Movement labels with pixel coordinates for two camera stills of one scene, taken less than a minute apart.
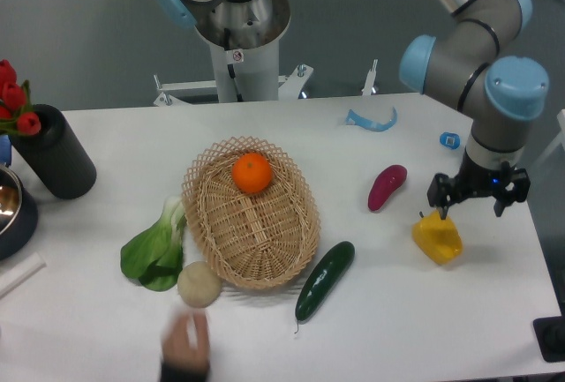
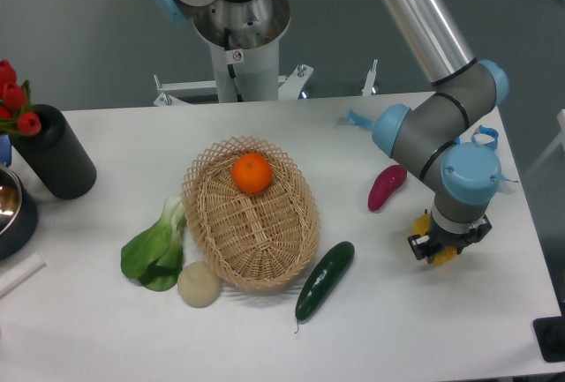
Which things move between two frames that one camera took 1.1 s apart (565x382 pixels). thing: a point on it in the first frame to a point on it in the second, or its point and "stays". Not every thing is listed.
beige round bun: x=199 y=285 stays
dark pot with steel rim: x=18 y=215 stays
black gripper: x=474 y=178 to x=449 y=234
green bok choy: x=155 y=257 stays
